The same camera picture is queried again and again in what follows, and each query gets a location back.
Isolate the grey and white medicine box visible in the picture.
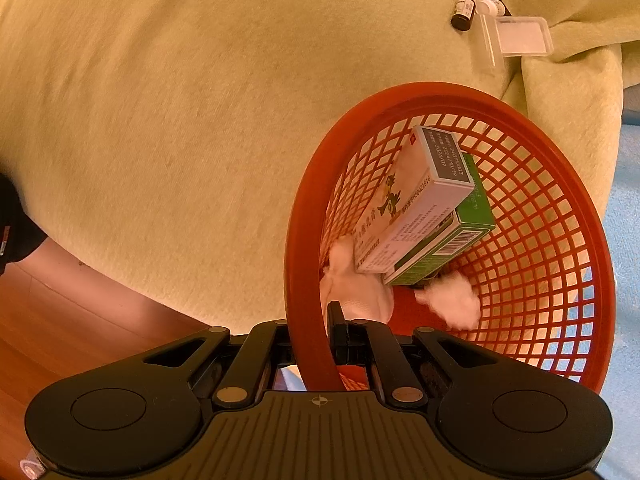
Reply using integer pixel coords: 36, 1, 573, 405
352, 125, 476, 276

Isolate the yellow-green blanket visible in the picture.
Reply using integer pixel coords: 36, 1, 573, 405
0, 0, 626, 333

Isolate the clear plastic badge holder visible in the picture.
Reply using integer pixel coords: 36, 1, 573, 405
477, 14, 555, 69

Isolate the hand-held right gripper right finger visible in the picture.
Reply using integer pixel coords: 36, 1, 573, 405
326, 300, 502, 409

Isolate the green medicine box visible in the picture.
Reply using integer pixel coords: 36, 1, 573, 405
384, 152, 497, 287

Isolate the blue starred cloth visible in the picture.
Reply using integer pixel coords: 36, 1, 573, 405
597, 120, 640, 396

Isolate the person's left forearm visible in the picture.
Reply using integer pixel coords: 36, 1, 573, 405
12, 237, 211, 341

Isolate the red plastic mesh basket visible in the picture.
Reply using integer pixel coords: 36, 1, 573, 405
282, 81, 617, 395

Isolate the brown dropper bottle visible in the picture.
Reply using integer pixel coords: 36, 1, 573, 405
451, 0, 476, 30

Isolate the white tissue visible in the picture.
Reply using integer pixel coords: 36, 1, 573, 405
415, 272, 482, 332
320, 236, 396, 324

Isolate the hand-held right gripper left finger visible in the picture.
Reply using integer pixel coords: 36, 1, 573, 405
144, 319, 301, 409

